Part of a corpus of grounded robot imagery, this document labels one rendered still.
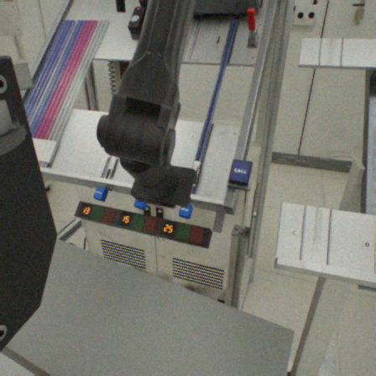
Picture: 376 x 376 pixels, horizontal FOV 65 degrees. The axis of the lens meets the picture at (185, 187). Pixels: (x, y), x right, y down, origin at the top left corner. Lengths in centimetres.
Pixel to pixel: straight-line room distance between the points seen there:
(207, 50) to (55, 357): 76
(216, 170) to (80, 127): 40
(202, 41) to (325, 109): 178
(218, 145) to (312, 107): 190
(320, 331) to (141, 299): 54
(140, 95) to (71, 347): 42
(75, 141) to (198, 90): 191
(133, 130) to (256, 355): 40
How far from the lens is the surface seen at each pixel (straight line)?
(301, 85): 253
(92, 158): 81
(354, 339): 143
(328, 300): 88
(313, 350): 103
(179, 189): 48
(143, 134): 33
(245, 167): 63
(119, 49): 99
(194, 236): 65
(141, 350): 55
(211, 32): 93
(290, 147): 265
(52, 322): 62
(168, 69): 34
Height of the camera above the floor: 106
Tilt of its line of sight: 29 degrees down
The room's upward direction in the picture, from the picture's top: straight up
